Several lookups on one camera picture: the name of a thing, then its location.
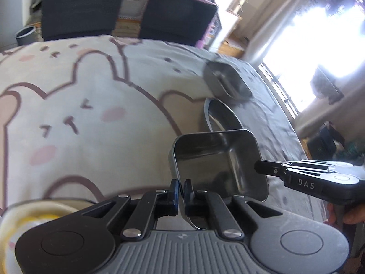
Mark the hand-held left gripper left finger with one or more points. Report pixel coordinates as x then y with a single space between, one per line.
174 199

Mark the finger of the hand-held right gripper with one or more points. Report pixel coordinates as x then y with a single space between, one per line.
268 167

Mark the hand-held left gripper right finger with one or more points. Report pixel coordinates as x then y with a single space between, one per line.
188 199

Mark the large square steel dish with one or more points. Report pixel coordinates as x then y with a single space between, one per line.
222 154

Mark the oval steel dish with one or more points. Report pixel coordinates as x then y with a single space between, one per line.
221 117

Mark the rectangular steel dish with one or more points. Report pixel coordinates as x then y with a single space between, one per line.
228 77

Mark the person's right hand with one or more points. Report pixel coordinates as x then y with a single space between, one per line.
353 215

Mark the window railing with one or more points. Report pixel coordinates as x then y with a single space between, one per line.
278 88

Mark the beige curtain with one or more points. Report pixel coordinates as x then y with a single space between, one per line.
265 40

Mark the bear-print tablecloth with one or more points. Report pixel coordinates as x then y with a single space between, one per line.
85 77

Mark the dark fabric chair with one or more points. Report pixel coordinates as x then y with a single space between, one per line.
176 17
82 11

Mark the grey round bin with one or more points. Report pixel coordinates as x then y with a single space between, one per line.
26 35

